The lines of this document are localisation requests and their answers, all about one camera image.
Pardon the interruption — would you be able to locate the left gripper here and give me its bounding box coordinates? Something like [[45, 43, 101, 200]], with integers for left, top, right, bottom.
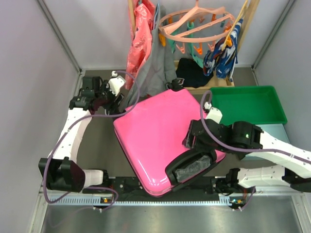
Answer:
[[95, 80, 124, 113]]

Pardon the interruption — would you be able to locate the pink hard-shell suitcase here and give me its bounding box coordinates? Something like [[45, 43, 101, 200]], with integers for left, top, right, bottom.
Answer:
[[113, 88, 225, 197]]

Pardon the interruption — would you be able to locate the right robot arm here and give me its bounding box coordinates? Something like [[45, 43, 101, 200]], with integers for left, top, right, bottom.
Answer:
[[183, 119, 311, 193]]

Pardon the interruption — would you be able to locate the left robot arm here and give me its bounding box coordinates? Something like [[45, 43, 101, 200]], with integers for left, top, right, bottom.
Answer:
[[38, 76, 125, 193]]

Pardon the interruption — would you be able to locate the wooden clothes rack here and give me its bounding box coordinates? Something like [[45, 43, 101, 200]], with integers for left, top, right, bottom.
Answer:
[[128, 0, 259, 94]]

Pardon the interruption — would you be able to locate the dark navy folded garment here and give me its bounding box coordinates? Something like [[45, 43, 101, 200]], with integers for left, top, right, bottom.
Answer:
[[176, 58, 213, 88]]

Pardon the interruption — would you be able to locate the coral patterned jacket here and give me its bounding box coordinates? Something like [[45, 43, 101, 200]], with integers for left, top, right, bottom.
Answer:
[[126, 0, 156, 77]]

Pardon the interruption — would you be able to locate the green plastic tray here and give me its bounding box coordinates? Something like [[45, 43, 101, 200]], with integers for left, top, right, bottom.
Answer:
[[211, 86, 288, 125]]

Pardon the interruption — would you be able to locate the grey hanging garment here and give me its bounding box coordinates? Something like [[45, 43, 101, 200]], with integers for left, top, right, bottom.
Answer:
[[123, 6, 176, 107]]

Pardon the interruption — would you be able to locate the light blue plastic tray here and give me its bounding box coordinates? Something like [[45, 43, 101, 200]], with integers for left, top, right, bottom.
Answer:
[[257, 124, 290, 149]]

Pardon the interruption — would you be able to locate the blue white patterned garment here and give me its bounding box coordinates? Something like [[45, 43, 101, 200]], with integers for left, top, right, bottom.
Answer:
[[203, 18, 243, 81]]

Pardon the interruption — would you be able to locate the pink round clothes hanger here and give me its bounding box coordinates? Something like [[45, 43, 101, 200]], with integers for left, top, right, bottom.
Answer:
[[158, 1, 236, 55]]

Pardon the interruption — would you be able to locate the teal round clothes hanger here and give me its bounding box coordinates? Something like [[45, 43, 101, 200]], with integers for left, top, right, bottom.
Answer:
[[166, 16, 231, 70]]

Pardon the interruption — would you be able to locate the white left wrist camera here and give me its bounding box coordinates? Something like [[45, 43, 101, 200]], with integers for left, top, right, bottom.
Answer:
[[108, 76, 126, 96]]

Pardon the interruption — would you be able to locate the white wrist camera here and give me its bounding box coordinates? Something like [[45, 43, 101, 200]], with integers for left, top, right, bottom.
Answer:
[[204, 102, 223, 124], [108, 76, 126, 96]]

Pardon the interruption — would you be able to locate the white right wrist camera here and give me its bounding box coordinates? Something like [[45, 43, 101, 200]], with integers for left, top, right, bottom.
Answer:
[[204, 102, 223, 124]]

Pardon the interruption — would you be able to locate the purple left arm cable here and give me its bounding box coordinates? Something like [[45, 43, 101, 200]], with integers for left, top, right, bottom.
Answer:
[[43, 70, 141, 212]]

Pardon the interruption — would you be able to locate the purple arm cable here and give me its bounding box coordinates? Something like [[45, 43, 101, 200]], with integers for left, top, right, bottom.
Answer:
[[199, 91, 311, 212], [43, 70, 141, 212]]

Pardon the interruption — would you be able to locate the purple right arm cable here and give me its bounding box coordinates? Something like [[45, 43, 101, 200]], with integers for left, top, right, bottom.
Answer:
[[199, 91, 311, 212]]

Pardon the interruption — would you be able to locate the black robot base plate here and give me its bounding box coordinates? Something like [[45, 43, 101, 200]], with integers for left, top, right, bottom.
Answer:
[[82, 176, 257, 202]]

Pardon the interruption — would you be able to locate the aluminium rail frame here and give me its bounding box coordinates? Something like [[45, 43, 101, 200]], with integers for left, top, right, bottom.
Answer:
[[30, 177, 311, 233]]

